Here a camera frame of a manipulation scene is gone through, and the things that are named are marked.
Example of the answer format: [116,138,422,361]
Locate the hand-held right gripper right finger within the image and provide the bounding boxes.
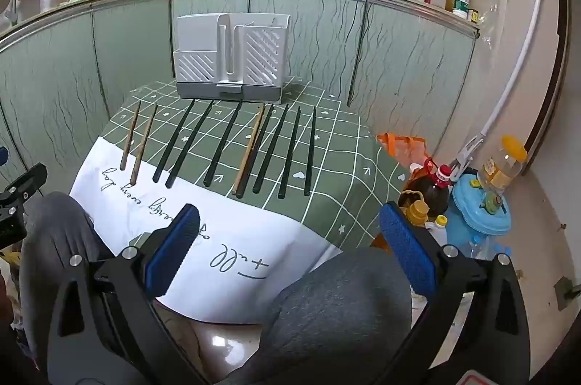
[379,201,532,385]

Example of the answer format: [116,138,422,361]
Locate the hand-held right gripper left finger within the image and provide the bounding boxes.
[48,203,203,385]

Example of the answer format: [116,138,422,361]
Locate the white plastic utensil holder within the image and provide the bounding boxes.
[174,13,291,103]

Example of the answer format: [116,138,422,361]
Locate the person's left leg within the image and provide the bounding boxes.
[20,192,114,368]

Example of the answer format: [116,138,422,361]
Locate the person's leg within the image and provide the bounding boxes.
[20,192,114,368]
[222,248,414,385]

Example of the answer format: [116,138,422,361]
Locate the red cap oil bottle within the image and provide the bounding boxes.
[399,158,455,222]

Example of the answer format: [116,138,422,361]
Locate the blue plastic container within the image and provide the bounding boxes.
[447,174,511,261]

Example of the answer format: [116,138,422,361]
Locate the person's right leg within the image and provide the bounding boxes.
[222,248,414,385]

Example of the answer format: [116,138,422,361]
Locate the orange bag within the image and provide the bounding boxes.
[377,133,430,177]

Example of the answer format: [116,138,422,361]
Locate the white plastic clamp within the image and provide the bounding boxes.
[451,131,486,181]

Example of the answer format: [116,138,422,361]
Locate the green checked tablecloth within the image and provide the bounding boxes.
[70,76,409,327]

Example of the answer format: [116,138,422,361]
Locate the yellow lid plastic jar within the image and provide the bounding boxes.
[479,135,528,193]

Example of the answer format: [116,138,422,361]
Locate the green kitchen cabinet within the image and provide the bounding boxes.
[0,0,482,186]

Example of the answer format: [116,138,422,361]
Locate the white pipe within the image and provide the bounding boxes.
[458,0,545,177]

